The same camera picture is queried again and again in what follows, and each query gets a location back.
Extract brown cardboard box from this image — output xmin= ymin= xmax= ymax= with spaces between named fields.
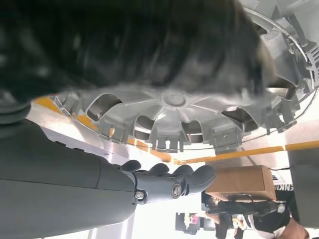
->
xmin=205 ymin=165 xmax=277 ymax=203

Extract person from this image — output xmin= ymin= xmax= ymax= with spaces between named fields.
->
xmin=214 ymin=189 xmax=319 ymax=239

